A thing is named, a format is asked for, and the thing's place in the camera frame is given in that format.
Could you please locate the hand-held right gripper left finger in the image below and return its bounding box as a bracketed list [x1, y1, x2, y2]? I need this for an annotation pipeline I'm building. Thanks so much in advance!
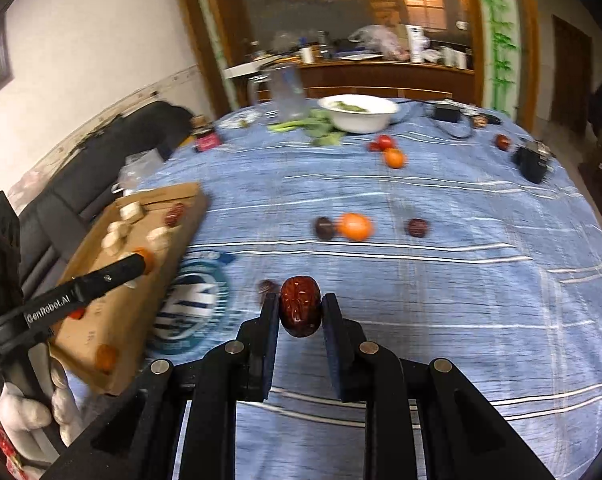
[41, 292, 282, 480]

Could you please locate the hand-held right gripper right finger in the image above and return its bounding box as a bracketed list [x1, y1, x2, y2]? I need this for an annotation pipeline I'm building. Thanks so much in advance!
[321, 292, 556, 480]

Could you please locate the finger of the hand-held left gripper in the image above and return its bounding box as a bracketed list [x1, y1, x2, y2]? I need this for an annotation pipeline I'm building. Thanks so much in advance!
[72, 252, 149, 307]

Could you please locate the large red jujube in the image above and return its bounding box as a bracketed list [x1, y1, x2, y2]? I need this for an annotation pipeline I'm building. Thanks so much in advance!
[279, 275, 322, 339]

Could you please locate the brown cardboard box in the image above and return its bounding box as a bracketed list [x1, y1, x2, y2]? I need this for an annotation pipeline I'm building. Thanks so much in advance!
[48, 182, 208, 396]

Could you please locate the person's left hand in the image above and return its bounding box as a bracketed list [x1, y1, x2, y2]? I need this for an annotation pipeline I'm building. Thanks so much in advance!
[0, 345, 84, 466]

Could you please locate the black sofa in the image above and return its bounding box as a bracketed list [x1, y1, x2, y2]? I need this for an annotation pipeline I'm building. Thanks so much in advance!
[11, 101, 194, 291]

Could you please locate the crumpled white plastic bag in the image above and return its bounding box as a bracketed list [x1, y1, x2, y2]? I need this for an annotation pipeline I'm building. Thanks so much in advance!
[112, 150, 162, 196]

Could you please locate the red label bottle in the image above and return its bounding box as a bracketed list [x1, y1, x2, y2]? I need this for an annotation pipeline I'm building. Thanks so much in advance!
[193, 116, 219, 153]

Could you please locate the green leafy vegetable bunch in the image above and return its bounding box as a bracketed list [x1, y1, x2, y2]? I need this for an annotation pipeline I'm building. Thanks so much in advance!
[268, 110, 347, 147]

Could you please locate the white enamel bowl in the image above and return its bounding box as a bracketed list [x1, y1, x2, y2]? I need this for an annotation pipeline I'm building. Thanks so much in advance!
[317, 94, 400, 134]

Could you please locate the clear plastic pitcher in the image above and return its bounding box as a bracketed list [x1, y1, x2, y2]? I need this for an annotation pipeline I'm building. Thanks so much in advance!
[247, 64, 309, 120]

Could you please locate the black power adapter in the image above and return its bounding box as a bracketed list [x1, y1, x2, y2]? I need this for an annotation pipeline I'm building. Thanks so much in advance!
[433, 102, 462, 123]

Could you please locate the wooden sideboard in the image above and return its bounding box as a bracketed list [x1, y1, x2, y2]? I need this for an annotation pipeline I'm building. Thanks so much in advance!
[176, 0, 536, 116]

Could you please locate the black container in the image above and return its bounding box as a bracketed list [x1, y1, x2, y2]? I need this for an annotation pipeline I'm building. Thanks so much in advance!
[512, 140, 552, 184]

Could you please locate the translucent plastic bag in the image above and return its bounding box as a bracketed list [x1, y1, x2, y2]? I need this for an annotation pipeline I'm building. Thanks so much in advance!
[348, 24, 412, 58]

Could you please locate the white carton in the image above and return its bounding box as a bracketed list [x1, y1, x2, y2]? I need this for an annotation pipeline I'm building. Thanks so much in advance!
[407, 25, 427, 63]

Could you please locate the brown wooden door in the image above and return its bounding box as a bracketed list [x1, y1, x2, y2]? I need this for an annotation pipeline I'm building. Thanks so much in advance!
[551, 15, 594, 136]

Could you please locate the black power cable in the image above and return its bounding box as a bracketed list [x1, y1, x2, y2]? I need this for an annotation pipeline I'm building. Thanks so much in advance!
[396, 100, 474, 140]

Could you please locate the bamboo wall poster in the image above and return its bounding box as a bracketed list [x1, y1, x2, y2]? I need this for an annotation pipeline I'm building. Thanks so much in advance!
[473, 0, 524, 116]

